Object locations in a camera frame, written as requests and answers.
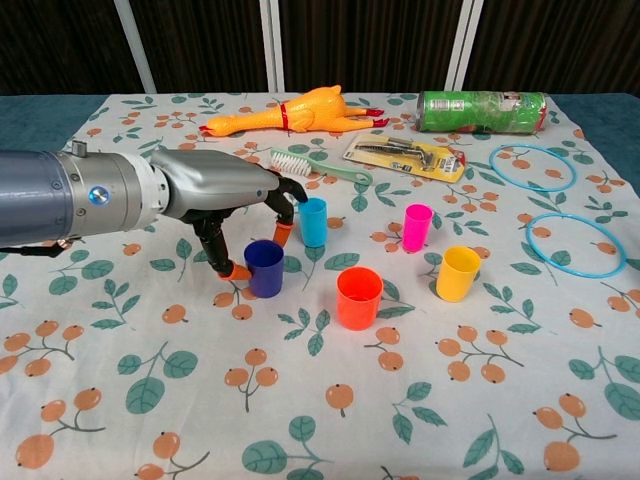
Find green chip can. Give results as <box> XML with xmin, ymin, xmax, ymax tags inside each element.
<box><xmin>417</xmin><ymin>90</ymin><xmax>548</xmax><ymax>135</ymax></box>

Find white partition post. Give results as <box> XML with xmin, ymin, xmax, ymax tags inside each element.
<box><xmin>258</xmin><ymin>0</ymin><xmax>287</xmax><ymax>94</ymax></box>
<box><xmin>113</xmin><ymin>0</ymin><xmax>157</xmax><ymax>95</ymax></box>
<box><xmin>443</xmin><ymin>0</ymin><xmax>485</xmax><ymax>94</ymax></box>

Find razor on yellow card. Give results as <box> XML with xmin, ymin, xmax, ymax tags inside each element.
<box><xmin>342</xmin><ymin>131</ymin><xmax>470</xmax><ymax>184</ymax></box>

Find yellow plastic cup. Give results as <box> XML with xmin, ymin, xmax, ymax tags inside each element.
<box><xmin>435</xmin><ymin>245</ymin><xmax>482</xmax><ymax>304</ymax></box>

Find green toothbrush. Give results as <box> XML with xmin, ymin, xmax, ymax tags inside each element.
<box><xmin>269</xmin><ymin>146</ymin><xmax>375</xmax><ymax>187</ymax></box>

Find large orange plastic cup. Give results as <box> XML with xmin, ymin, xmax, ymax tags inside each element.
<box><xmin>335</xmin><ymin>266</ymin><xmax>385</xmax><ymax>332</ymax></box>

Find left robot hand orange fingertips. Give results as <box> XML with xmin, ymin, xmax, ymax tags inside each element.
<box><xmin>149</xmin><ymin>148</ymin><xmax>309</xmax><ymax>282</ymax></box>

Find dark blue plastic cup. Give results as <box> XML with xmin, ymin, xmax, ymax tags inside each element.
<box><xmin>243</xmin><ymin>239</ymin><xmax>285</xmax><ymax>299</ymax></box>

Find light blue plastic cup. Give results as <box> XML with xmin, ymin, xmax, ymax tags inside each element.
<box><xmin>298</xmin><ymin>197</ymin><xmax>329</xmax><ymax>248</ymax></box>

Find thin blue plastic ring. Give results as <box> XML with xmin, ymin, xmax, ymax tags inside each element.
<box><xmin>525</xmin><ymin>212</ymin><xmax>628</xmax><ymax>280</ymax></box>
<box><xmin>488</xmin><ymin>144</ymin><xmax>578</xmax><ymax>193</ymax></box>

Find teal table cover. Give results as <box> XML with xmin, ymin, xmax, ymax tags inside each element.
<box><xmin>0</xmin><ymin>91</ymin><xmax>640</xmax><ymax>214</ymax></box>

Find yellow rubber chicken toy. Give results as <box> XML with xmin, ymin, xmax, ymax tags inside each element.
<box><xmin>199</xmin><ymin>84</ymin><xmax>392</xmax><ymax>139</ymax></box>

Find floral print tablecloth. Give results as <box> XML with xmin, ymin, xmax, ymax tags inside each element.
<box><xmin>0</xmin><ymin>92</ymin><xmax>640</xmax><ymax>480</ymax></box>

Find dark slatted partition panel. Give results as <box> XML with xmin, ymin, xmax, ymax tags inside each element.
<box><xmin>124</xmin><ymin>0</ymin><xmax>274</xmax><ymax>94</ymax></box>
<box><xmin>0</xmin><ymin>0</ymin><xmax>151</xmax><ymax>96</ymax></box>
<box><xmin>464</xmin><ymin>0</ymin><xmax>640</xmax><ymax>96</ymax></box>
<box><xmin>279</xmin><ymin>0</ymin><xmax>461</xmax><ymax>94</ymax></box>

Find pink plastic cup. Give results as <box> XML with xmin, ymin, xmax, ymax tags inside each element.
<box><xmin>402</xmin><ymin>203</ymin><xmax>434</xmax><ymax>253</ymax></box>

